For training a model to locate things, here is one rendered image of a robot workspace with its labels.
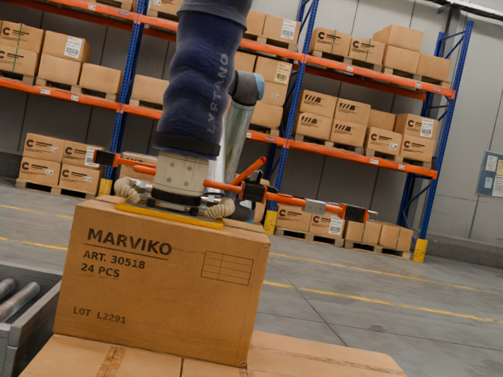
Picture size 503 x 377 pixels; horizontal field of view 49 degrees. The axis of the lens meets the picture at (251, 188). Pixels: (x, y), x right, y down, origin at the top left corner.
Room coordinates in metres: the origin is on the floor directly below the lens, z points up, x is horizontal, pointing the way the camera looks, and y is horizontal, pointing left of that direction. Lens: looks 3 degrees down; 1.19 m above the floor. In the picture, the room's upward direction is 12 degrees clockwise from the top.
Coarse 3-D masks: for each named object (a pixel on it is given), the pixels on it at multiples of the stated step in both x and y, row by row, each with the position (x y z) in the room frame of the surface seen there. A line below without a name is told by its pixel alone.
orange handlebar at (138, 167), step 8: (120, 160) 2.10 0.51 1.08; (128, 160) 2.11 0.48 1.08; (136, 168) 1.84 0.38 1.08; (144, 168) 1.84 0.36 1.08; (152, 168) 1.88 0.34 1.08; (208, 184) 1.85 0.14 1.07; (216, 184) 1.85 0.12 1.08; (224, 184) 1.86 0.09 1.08; (280, 200) 1.87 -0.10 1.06; (288, 200) 1.87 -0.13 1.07; (296, 200) 1.87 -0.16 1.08; (304, 200) 1.88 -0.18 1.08; (328, 208) 1.88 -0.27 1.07; (336, 208) 1.88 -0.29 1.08; (368, 216) 1.90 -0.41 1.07
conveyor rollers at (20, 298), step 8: (8, 280) 2.08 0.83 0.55; (0, 288) 1.97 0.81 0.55; (8, 288) 2.03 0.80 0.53; (24, 288) 2.02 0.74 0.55; (32, 288) 2.05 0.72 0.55; (0, 296) 1.94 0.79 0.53; (16, 296) 1.91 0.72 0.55; (24, 296) 1.95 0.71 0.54; (32, 296) 2.03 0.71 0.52; (8, 304) 1.81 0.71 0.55; (16, 304) 1.86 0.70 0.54; (24, 304) 1.96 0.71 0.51; (0, 312) 1.73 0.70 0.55; (8, 312) 1.78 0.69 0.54; (0, 320) 1.71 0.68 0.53
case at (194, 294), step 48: (96, 240) 1.66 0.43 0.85; (144, 240) 1.67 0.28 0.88; (192, 240) 1.68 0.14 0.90; (240, 240) 1.69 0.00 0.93; (96, 288) 1.67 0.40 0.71; (144, 288) 1.67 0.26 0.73; (192, 288) 1.68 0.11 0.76; (240, 288) 1.69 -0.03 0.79; (96, 336) 1.67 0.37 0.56; (144, 336) 1.68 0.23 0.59; (192, 336) 1.68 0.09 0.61; (240, 336) 1.69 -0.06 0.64
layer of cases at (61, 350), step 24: (264, 336) 2.05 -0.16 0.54; (48, 360) 1.47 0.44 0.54; (72, 360) 1.50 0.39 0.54; (96, 360) 1.53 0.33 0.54; (120, 360) 1.56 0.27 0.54; (144, 360) 1.60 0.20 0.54; (168, 360) 1.64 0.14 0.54; (192, 360) 1.68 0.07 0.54; (264, 360) 1.80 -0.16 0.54; (288, 360) 1.85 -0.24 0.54; (312, 360) 1.90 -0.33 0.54; (336, 360) 1.95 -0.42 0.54; (360, 360) 2.00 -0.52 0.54; (384, 360) 2.06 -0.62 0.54
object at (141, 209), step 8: (152, 200) 1.76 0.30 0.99; (120, 208) 1.72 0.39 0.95; (128, 208) 1.72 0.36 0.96; (136, 208) 1.72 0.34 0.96; (144, 208) 1.74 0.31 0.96; (152, 208) 1.74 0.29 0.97; (160, 208) 1.79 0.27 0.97; (192, 208) 1.77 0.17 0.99; (152, 216) 1.73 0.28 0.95; (160, 216) 1.73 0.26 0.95; (168, 216) 1.73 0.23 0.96; (176, 216) 1.73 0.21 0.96; (184, 216) 1.75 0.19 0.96; (192, 216) 1.75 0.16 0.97; (200, 216) 1.79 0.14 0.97; (192, 224) 1.74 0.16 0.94; (200, 224) 1.74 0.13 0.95; (208, 224) 1.74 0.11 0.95; (216, 224) 1.74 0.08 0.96
